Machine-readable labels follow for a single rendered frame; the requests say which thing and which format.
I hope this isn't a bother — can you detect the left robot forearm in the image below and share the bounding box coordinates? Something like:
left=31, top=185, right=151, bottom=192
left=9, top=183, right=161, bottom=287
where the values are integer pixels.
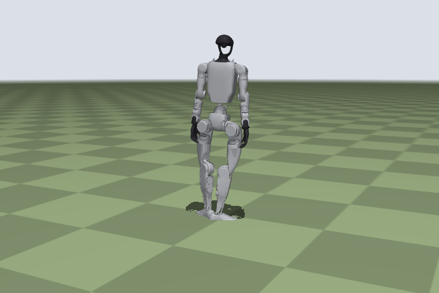
left=191, top=90, right=203, bottom=122

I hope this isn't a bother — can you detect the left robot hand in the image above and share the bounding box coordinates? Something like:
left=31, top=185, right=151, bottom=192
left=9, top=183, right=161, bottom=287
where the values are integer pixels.
left=191, top=116, right=200, bottom=143

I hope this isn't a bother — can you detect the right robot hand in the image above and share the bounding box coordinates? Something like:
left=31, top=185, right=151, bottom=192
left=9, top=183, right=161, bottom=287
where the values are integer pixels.
left=240, top=119, right=250, bottom=148

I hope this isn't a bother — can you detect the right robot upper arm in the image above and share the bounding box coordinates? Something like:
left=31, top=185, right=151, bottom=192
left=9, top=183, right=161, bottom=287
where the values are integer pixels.
left=235, top=64, right=248, bottom=102

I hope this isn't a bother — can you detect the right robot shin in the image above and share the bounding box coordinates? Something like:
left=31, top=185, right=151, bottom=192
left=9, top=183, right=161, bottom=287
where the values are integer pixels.
left=216, top=167, right=233, bottom=215

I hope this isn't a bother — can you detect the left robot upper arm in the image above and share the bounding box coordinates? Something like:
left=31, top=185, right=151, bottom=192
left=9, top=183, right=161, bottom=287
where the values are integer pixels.
left=196, top=62, right=208, bottom=99

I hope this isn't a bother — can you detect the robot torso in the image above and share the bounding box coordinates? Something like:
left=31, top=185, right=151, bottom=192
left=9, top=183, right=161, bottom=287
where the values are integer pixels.
left=207, top=59, right=238, bottom=132

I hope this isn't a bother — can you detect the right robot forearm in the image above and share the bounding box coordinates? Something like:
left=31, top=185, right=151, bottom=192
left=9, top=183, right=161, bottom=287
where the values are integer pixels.
left=239, top=92, right=250, bottom=126

